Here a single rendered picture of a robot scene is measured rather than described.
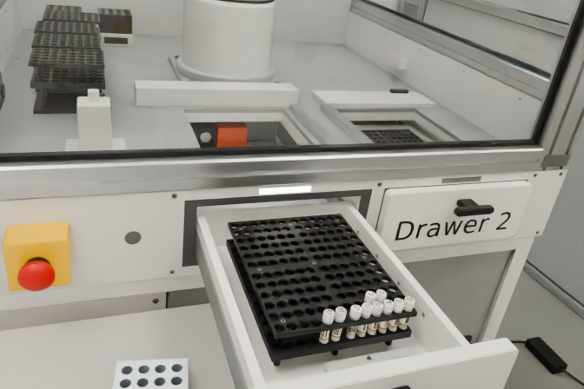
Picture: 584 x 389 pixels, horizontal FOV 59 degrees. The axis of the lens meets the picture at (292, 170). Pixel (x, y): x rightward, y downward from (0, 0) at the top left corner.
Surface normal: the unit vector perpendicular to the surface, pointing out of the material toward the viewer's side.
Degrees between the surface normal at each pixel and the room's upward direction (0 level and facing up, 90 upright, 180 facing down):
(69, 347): 0
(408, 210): 90
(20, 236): 0
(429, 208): 90
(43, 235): 0
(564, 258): 90
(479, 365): 90
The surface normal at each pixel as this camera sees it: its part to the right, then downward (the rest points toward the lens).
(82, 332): 0.12, -0.89
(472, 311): 0.33, 0.45
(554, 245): -0.92, 0.07
